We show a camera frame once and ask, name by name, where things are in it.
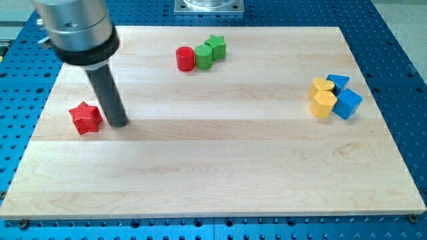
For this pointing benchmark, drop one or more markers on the light wooden board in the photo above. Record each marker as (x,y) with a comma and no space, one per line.
(235,140)

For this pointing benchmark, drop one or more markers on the green star block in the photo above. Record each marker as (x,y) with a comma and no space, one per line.
(218,45)

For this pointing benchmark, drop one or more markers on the blue cube block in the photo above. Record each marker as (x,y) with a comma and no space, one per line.
(347,103)

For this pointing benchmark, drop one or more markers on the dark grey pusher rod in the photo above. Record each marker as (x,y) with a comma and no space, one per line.
(108,96)

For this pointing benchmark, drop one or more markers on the board stop screw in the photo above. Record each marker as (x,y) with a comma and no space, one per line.
(413,218)
(23,224)

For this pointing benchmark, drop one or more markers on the left board stop screw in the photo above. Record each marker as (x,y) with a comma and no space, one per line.
(23,224)

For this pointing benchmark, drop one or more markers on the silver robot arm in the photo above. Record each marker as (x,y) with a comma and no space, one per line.
(82,34)

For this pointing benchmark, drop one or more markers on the yellow hexagon block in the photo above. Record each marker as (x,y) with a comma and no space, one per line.
(322,104)

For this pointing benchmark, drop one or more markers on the red cylinder block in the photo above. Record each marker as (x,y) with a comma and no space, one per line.
(185,58)

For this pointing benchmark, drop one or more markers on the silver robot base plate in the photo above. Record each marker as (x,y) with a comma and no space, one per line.
(209,6)

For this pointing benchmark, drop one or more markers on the right board stop screw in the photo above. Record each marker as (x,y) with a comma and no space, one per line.
(413,218)

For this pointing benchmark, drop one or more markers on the yellow heart block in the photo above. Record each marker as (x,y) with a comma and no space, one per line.
(320,84)

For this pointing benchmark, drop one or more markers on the blue triangle block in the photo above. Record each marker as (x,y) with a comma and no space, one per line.
(340,82)

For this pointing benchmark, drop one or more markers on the green cylinder block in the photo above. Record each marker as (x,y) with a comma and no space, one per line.
(203,57)

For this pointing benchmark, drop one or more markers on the red star block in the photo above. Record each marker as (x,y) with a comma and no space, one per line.
(86,118)

